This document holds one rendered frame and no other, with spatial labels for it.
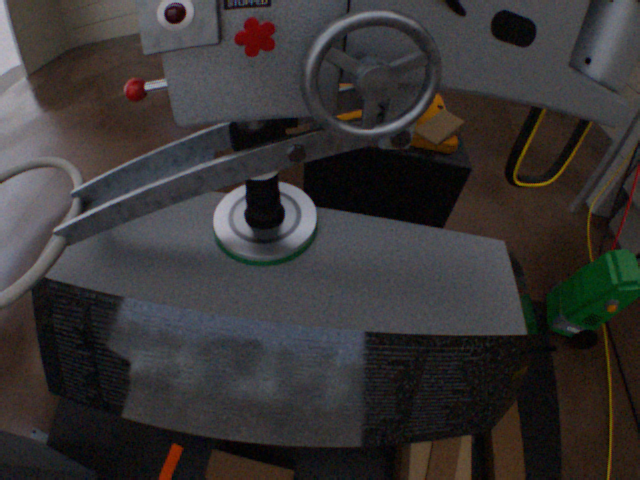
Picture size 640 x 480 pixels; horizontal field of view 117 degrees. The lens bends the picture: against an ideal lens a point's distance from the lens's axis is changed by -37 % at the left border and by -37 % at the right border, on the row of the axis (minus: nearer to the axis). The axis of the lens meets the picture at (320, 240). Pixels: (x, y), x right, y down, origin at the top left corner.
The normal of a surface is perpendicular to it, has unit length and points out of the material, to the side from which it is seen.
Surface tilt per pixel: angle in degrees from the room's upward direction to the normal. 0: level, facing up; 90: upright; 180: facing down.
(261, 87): 90
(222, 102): 90
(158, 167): 90
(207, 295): 0
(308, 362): 45
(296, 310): 0
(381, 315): 0
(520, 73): 90
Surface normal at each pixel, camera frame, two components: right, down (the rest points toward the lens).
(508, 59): 0.17, 0.77
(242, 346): -0.01, 0.10
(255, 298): 0.07, -0.62
